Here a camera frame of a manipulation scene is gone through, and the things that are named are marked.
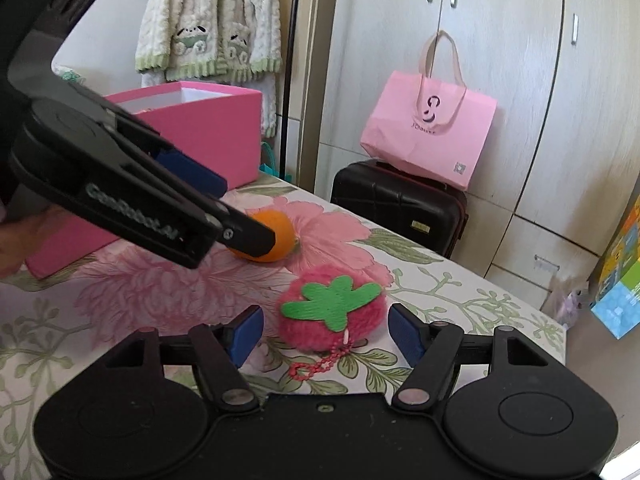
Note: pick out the clear plastic gift bag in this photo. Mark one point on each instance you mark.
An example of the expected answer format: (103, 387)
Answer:
(565, 300)

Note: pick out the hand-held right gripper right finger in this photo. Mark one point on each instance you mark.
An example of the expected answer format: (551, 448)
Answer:
(402, 332)

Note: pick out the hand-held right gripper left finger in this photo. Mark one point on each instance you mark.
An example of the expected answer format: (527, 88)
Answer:
(247, 332)

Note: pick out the black suitcase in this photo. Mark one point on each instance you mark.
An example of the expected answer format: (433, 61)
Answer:
(380, 195)

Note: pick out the teal handbag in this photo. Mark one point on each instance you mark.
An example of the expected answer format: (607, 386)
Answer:
(267, 160)

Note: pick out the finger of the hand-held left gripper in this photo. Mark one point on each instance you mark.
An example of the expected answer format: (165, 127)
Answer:
(250, 237)
(190, 172)

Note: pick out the person's left hand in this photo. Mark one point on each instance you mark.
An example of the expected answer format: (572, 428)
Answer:
(20, 240)

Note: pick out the white wardrobe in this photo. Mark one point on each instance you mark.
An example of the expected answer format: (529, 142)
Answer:
(525, 160)

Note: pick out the cream fleece jacket green trim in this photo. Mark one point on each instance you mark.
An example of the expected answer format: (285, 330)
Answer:
(200, 10)

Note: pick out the pink strawberry plush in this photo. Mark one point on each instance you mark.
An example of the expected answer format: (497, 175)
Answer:
(310, 330)

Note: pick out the orange fruit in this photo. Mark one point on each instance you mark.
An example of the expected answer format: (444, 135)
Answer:
(282, 232)

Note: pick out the pink tote bag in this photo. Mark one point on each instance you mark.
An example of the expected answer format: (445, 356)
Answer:
(425, 145)

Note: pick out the pink storage box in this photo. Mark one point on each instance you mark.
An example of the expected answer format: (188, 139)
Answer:
(215, 130)

